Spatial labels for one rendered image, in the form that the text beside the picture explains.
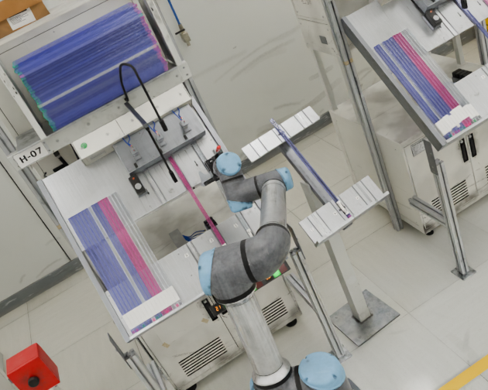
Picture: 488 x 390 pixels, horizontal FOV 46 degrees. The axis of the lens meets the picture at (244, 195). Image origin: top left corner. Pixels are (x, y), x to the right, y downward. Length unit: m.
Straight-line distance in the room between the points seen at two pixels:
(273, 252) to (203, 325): 1.24
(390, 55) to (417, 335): 1.22
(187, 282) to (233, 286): 0.71
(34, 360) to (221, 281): 1.03
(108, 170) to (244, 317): 1.00
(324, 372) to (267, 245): 0.41
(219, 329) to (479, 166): 1.53
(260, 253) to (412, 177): 1.52
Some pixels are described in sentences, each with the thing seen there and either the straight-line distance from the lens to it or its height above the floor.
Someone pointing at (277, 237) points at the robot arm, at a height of 1.16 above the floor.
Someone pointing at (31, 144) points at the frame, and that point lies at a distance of 2.27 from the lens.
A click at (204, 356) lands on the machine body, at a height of 0.17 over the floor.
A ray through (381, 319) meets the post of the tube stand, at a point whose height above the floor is 0.01.
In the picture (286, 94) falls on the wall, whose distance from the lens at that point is 4.24.
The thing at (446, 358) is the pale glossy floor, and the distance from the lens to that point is 2.58.
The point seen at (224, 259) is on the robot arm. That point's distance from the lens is 1.46.
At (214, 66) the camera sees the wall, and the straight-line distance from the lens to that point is 3.98.
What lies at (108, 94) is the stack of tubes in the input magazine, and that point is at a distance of 2.26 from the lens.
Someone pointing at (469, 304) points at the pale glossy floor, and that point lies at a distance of 2.76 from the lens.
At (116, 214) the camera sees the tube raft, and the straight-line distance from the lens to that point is 2.24.
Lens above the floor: 2.01
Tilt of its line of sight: 30 degrees down
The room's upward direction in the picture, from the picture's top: 25 degrees counter-clockwise
